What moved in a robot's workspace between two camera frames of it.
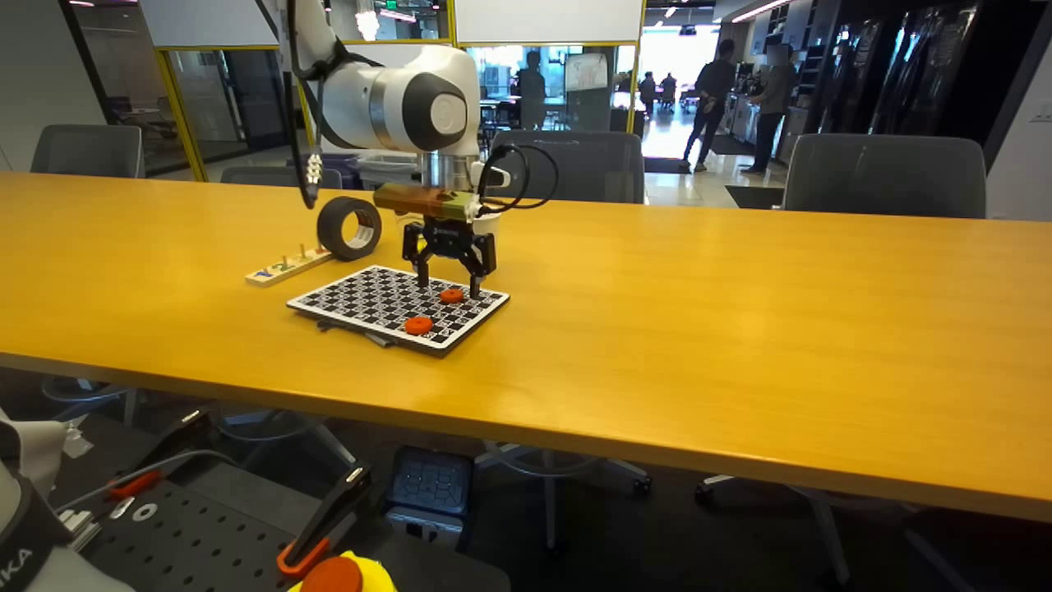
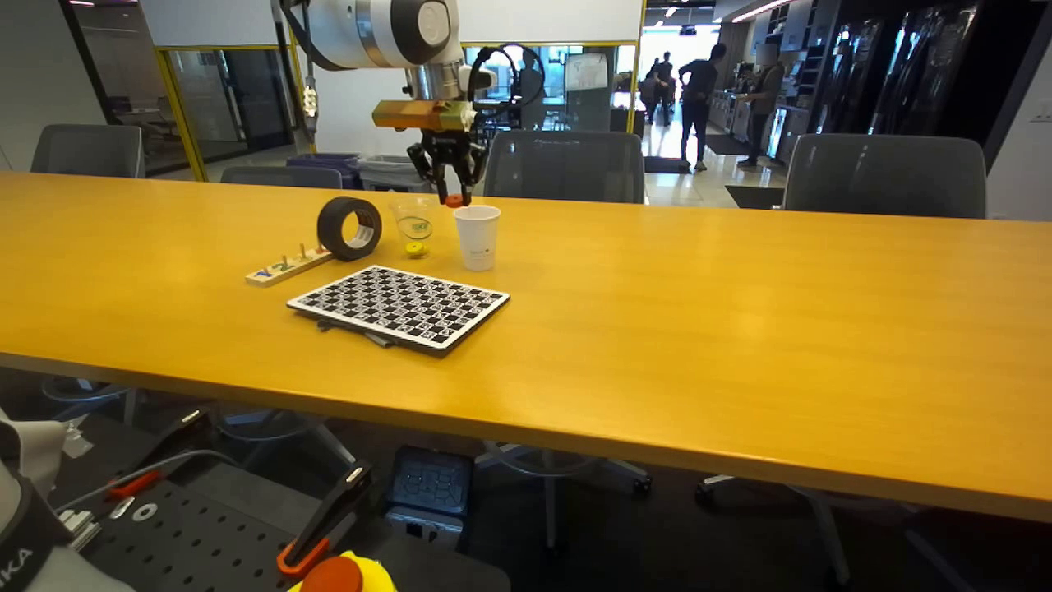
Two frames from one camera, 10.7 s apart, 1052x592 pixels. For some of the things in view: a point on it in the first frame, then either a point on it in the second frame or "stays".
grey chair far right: (890, 172) stays
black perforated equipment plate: (201, 532) stays
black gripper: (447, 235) to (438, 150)
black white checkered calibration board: (394, 305) stays
